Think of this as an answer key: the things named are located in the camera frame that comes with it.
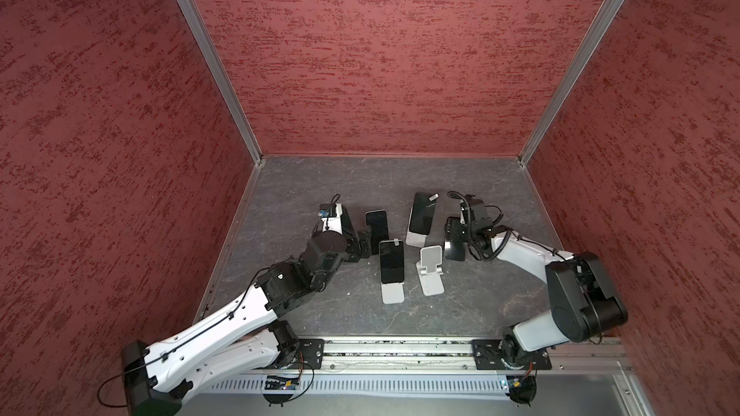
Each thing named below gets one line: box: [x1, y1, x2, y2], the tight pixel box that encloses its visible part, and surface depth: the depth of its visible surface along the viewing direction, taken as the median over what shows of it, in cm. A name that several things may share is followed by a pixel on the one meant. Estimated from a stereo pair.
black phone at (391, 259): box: [378, 239, 405, 285], surface depth 82 cm
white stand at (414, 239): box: [405, 206, 427, 248], surface depth 97 cm
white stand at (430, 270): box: [416, 244, 446, 297], surface depth 86 cm
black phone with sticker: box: [408, 191, 440, 236], surface depth 91 cm
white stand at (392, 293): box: [380, 281, 405, 305], surface depth 85 cm
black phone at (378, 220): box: [364, 209, 390, 256], surface depth 89 cm
